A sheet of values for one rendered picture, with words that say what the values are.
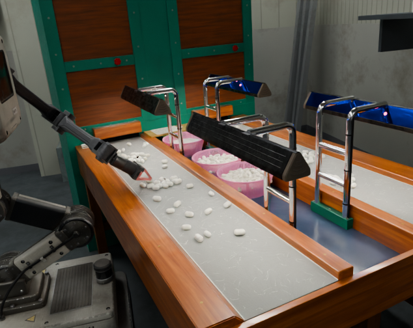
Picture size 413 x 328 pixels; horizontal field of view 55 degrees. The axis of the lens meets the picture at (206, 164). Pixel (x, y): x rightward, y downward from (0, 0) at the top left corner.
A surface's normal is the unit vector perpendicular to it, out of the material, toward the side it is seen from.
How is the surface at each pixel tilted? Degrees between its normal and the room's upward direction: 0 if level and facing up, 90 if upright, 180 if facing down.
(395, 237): 90
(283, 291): 0
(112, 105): 90
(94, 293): 0
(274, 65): 90
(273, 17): 90
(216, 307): 0
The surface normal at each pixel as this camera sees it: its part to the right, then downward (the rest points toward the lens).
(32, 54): 0.25, 0.31
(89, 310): -0.07, -0.93
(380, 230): -0.89, 0.21
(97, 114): 0.44, 0.27
